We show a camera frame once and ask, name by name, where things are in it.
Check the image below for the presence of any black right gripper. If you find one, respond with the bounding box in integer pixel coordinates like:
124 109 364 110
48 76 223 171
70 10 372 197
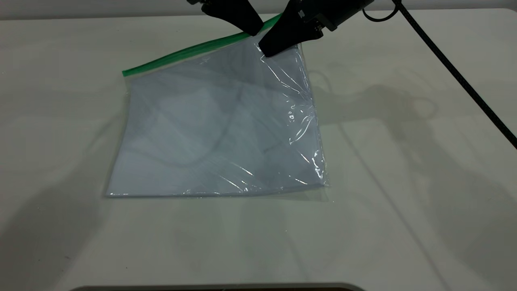
258 0 374 57

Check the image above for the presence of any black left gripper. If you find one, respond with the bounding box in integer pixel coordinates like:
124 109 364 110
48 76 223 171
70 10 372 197
187 0 264 36

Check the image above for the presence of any clear zip bag green zipper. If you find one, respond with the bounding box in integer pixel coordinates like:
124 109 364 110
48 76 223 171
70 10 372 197
104 14 330 199

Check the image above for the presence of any dark curved base edge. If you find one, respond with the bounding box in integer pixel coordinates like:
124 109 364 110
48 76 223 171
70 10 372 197
69 282 366 291

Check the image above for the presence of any black cable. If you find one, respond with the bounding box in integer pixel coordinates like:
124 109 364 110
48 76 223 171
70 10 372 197
361 0 517 149

